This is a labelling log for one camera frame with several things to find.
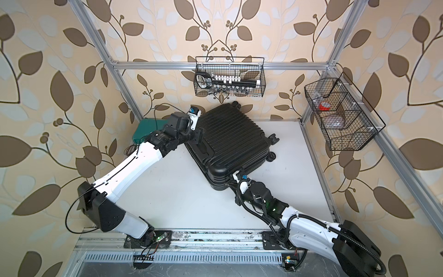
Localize aluminium frame rail front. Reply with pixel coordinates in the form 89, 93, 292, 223
74, 227, 357, 253

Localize back wire basket black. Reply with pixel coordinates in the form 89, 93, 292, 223
193, 55, 266, 98

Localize black hard-shell suitcase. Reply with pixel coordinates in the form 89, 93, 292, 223
185, 101, 279, 191

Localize wire basket black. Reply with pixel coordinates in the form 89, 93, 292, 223
193, 55, 266, 98
304, 73, 386, 151

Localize red object in basket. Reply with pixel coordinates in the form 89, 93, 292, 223
318, 101, 331, 111

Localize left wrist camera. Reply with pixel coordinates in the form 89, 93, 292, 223
166, 106, 202, 133

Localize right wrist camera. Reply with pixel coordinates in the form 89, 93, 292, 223
239, 175, 251, 195

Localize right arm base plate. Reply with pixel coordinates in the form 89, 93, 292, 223
261, 231, 286, 250

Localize clear plastic bag in basket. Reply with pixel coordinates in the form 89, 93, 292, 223
323, 114, 346, 130

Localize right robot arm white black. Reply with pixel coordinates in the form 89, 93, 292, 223
229, 171, 387, 277

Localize socket wrench set in basket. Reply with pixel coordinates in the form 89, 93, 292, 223
194, 72, 261, 90

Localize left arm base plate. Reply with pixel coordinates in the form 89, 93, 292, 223
123, 230, 173, 249

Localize green plastic tool case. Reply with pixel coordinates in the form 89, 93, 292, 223
132, 118, 167, 144

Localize right wire basket black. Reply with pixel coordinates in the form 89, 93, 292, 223
304, 73, 386, 151

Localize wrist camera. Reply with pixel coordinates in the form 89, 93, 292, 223
166, 106, 202, 133
239, 175, 251, 195

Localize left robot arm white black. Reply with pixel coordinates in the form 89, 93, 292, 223
77, 125, 204, 239

